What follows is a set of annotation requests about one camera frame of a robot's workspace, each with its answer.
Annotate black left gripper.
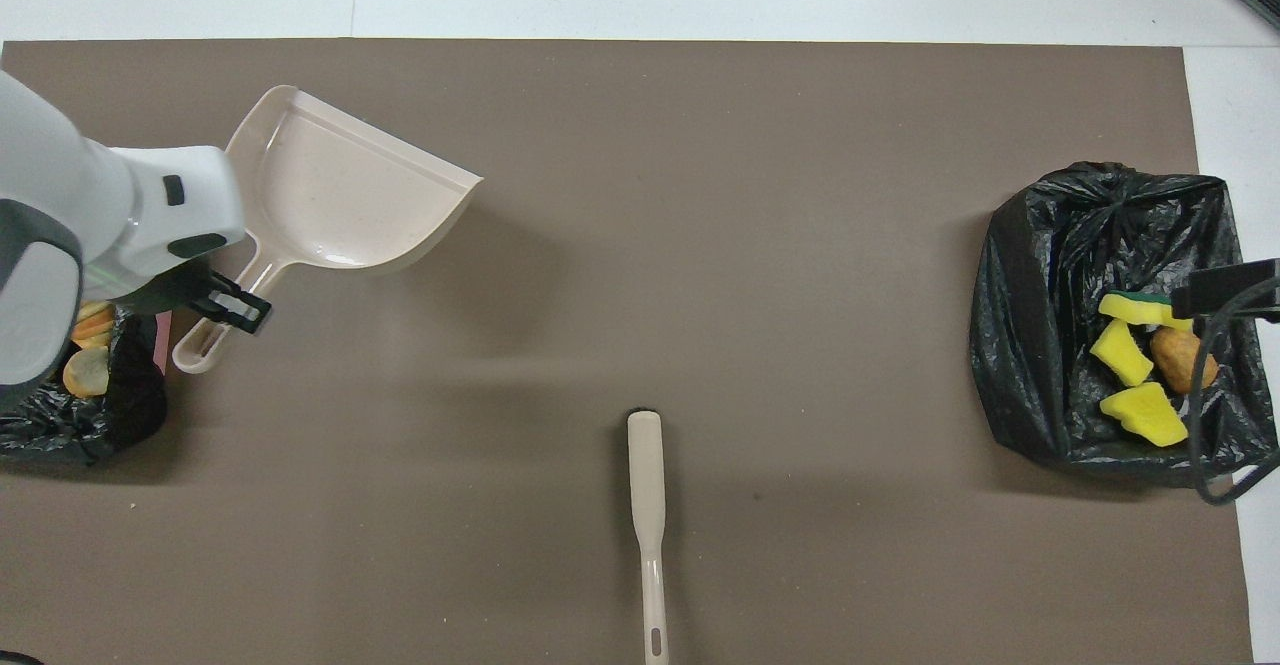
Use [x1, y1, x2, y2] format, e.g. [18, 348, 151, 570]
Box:
[130, 263, 273, 336]

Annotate brown lump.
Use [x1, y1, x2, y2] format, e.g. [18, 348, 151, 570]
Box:
[1150, 327, 1220, 395]

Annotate notched yellow sponge green backing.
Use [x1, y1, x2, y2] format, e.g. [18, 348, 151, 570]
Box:
[1098, 290, 1197, 333]

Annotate wedge-shaped yellow sponge piece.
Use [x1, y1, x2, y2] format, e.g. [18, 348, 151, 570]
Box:
[1089, 318, 1155, 388]

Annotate wide yellow sponge piece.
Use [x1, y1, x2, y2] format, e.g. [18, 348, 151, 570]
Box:
[1099, 382, 1191, 448]

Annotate beige plastic dustpan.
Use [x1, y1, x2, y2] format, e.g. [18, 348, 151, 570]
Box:
[172, 85, 485, 375]

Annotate beige hand brush black bristles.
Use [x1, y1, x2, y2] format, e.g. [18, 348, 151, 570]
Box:
[627, 409, 670, 665]

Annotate black bag over pink bin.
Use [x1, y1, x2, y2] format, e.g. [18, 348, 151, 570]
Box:
[0, 305, 169, 466]

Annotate black trash bag bin liner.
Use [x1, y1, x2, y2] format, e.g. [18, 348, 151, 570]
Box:
[968, 162, 1280, 491]

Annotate brown paper table mat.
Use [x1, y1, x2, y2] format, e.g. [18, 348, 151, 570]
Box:
[0, 38, 1256, 665]

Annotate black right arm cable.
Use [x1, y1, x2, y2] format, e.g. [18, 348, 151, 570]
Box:
[1185, 275, 1280, 506]

